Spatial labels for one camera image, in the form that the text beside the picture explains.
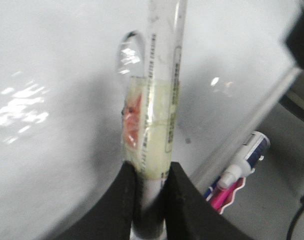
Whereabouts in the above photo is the black object top right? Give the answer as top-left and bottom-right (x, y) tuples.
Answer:
(284, 0), (304, 70)

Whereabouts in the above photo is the pink marker pen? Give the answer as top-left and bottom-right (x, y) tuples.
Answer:
(209, 182), (237, 210)

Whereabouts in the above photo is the red magnet taped to marker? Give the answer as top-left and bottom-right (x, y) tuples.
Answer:
(121, 76), (145, 161)

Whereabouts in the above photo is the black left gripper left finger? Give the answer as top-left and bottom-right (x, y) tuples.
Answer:
(55, 162), (136, 240)

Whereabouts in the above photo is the white whiteboard with aluminium frame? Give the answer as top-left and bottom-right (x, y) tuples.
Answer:
(0, 0), (303, 240)

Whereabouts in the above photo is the white blue capped marker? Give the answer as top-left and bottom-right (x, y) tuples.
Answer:
(217, 131), (270, 190)

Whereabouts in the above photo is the red blue pen holder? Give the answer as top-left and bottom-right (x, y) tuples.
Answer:
(203, 177), (246, 215)

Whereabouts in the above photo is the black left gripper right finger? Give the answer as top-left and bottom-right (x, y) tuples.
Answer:
(164, 162), (251, 240)

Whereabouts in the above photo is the black cable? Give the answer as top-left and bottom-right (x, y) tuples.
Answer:
(286, 193), (304, 240)

